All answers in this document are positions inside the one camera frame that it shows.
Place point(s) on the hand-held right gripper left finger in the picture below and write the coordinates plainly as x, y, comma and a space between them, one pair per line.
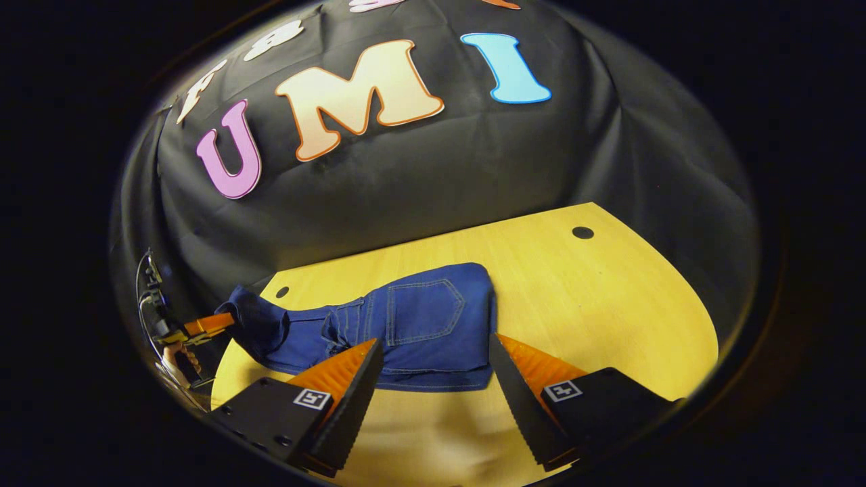
352, 406

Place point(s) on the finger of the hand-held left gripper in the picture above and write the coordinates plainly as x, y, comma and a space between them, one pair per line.
210, 325

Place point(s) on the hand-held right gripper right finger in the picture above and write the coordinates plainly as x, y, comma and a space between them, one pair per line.
521, 399

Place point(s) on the blue denim jeans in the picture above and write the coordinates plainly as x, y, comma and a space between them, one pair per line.
433, 318

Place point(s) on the black backdrop cloth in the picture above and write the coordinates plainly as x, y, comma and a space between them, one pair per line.
440, 182

